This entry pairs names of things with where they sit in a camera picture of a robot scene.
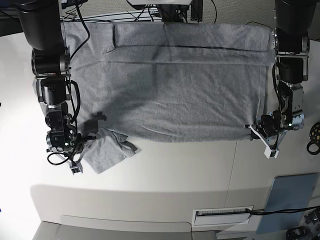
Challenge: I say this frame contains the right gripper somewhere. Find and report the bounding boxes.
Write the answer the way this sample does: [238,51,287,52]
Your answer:
[46,131,97,175]

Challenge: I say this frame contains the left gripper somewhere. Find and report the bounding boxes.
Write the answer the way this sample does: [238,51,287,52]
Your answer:
[244,111,304,159]

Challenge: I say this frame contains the grey T-shirt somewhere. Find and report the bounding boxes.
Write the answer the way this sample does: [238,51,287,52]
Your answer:
[71,23,272,174]

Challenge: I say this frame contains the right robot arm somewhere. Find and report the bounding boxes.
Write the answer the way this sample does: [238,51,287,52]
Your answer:
[13,0,95,174]

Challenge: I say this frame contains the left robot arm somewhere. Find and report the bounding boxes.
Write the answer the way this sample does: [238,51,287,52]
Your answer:
[247,0,317,159]

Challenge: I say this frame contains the blue-grey flat panel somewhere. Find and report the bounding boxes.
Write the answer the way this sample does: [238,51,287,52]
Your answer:
[256,172,319,235]

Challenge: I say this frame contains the black device bottom right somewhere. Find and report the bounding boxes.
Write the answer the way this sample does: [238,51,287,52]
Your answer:
[286,226,310,240]

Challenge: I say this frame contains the black cable on table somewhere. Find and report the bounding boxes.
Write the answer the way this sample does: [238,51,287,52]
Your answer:
[246,206,320,216]

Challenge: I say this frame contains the black aluminium frame post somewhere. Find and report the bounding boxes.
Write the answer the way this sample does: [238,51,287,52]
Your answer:
[190,0,203,23]

